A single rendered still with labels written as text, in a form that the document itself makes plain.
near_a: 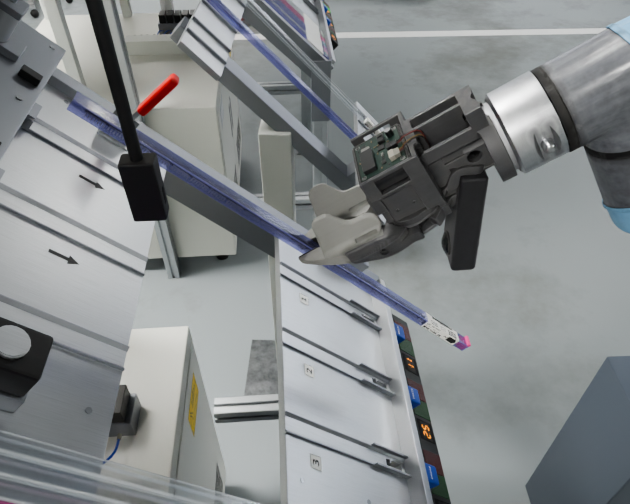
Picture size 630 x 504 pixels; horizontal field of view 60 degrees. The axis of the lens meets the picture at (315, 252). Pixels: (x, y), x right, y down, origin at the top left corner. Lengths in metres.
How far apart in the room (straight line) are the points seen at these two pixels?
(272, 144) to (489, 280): 1.13
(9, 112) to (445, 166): 0.37
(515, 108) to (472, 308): 1.42
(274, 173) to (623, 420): 0.76
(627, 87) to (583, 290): 1.60
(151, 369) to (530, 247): 1.54
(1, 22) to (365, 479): 0.56
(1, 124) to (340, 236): 0.30
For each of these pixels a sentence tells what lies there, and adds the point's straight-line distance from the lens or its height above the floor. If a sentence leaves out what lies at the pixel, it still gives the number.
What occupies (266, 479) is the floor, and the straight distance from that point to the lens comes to 1.49.
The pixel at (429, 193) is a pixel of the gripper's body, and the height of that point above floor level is 1.08.
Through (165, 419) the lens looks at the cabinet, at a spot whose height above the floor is 0.62.
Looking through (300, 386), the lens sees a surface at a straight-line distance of 0.62.
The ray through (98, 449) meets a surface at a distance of 0.46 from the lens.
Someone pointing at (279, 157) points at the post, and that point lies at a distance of 1.04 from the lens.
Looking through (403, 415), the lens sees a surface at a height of 0.73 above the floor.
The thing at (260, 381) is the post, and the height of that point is 0.01.
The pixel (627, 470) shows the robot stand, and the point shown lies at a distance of 1.13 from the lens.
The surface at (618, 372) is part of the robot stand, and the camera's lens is 1.11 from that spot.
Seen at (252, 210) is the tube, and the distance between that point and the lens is 0.50.
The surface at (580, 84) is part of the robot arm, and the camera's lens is 0.47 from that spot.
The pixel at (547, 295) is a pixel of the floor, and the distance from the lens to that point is 1.97.
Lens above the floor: 1.36
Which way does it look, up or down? 44 degrees down
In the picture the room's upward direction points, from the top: straight up
